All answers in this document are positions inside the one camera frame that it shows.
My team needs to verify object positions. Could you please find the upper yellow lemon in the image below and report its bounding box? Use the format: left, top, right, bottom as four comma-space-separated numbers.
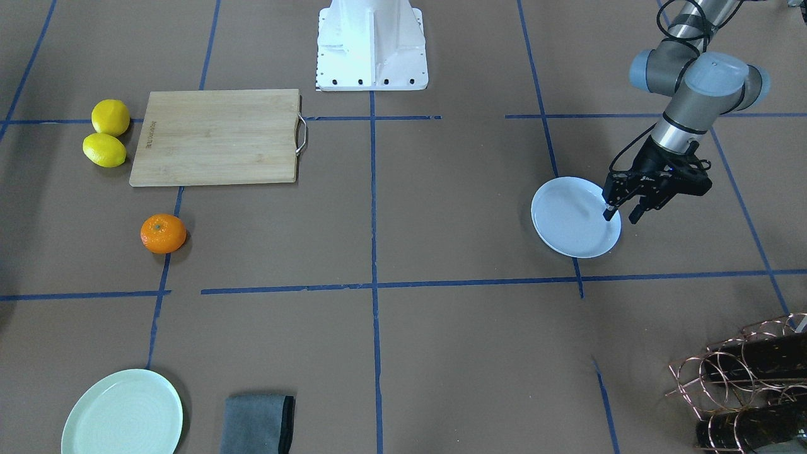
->
90, 100, 132, 137

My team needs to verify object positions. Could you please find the yellow lemon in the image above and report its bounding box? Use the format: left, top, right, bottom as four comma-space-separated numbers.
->
83, 132, 127, 168
90, 100, 132, 137

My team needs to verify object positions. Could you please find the orange fruit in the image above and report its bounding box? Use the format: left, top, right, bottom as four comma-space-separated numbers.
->
139, 213, 187, 255

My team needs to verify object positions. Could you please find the copper wire bottle rack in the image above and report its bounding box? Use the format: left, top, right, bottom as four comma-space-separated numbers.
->
668, 313, 806, 453

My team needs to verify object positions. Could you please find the green plate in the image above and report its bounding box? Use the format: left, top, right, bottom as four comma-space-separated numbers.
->
61, 369, 184, 453

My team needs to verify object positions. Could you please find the folded grey cloth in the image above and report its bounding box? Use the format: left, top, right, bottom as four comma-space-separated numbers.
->
219, 394, 295, 453

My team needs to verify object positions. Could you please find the dark wine bottle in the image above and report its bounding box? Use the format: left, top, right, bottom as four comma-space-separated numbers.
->
702, 333, 806, 384
695, 402, 806, 453

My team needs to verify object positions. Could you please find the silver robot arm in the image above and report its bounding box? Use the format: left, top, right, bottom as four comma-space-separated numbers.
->
602, 1, 770, 223

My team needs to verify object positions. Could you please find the wooden cutting board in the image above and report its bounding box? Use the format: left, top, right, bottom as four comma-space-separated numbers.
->
129, 89, 308, 187

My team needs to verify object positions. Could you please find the light blue plate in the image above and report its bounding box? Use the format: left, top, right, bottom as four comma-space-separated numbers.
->
530, 177, 622, 259

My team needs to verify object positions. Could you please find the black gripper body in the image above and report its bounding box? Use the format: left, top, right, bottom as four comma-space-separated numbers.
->
602, 134, 712, 210

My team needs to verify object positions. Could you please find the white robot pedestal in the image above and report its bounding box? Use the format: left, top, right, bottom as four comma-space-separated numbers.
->
315, 1, 429, 91

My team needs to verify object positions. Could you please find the lower yellow lemon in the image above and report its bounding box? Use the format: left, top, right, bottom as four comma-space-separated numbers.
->
83, 132, 127, 168

